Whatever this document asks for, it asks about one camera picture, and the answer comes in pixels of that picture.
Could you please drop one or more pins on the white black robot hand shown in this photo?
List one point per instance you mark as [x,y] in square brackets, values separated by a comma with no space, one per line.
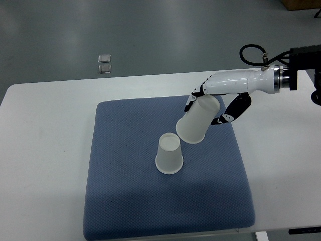
[241,83]

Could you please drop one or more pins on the white paper cup carried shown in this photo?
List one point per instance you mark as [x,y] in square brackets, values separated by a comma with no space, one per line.
[192,127]

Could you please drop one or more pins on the brown cardboard box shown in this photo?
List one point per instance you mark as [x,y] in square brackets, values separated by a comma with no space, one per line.
[296,5]

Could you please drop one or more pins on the black tripod foot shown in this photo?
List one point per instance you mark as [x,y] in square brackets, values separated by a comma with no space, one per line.
[317,13]

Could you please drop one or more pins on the white paper cup on cushion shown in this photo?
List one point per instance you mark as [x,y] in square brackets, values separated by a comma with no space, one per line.
[169,159]

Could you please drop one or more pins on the white table leg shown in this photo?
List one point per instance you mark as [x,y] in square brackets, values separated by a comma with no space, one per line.
[261,236]

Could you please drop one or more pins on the black table control panel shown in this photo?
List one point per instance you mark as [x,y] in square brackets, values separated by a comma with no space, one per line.
[306,230]

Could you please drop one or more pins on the upper metal floor plate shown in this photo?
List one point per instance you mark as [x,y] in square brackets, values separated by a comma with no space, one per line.
[104,58]

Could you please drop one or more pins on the blue fabric cushion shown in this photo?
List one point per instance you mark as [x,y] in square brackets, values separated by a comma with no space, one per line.
[127,196]

